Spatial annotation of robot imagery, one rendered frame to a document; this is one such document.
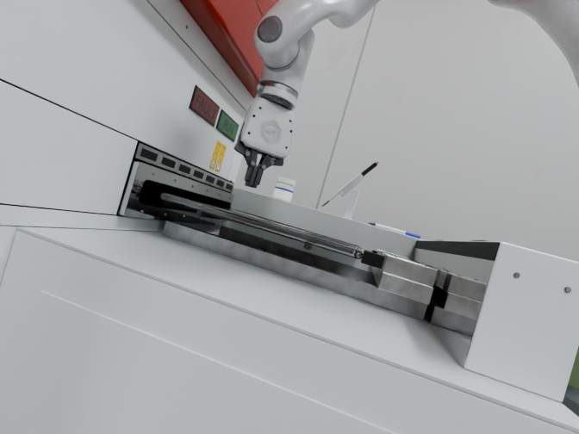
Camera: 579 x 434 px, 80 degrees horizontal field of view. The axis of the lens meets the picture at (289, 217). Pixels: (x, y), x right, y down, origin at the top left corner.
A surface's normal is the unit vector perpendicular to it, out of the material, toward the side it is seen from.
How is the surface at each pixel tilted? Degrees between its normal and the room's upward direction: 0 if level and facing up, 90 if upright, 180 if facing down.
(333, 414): 90
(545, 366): 90
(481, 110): 90
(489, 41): 90
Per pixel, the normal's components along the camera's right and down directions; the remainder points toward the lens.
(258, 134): 0.38, 0.13
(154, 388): -0.20, -0.07
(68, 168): 0.94, 0.27
